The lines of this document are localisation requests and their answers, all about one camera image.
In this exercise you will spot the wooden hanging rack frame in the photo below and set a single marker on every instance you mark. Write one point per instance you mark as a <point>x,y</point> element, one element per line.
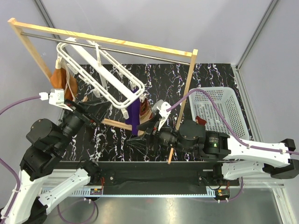
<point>18,28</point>

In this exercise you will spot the white plastic clip hanger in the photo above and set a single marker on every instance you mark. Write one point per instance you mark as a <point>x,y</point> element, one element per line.
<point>131,94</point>

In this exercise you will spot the striped sock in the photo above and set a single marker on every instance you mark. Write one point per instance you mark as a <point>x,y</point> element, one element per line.
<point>200,121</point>
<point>145,111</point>

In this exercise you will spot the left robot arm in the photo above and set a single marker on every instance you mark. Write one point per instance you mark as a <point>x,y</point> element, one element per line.
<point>48,144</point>

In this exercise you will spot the purple sock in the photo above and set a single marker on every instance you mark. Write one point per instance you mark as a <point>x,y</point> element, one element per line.
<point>133,112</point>

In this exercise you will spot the orange sock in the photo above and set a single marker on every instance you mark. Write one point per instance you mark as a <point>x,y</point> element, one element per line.
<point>59,81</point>

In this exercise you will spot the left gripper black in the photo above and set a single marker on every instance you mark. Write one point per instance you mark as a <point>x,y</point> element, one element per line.
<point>92,111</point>

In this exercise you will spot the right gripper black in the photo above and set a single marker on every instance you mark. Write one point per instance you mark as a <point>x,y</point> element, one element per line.
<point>142,142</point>

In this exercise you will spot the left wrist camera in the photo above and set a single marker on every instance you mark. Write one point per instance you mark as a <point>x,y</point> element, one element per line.
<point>55,97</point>

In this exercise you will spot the white plastic basket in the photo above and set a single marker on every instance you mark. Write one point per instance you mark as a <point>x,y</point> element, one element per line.
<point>227,103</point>

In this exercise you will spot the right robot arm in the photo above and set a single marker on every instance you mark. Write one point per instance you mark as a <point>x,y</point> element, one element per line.
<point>234,157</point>

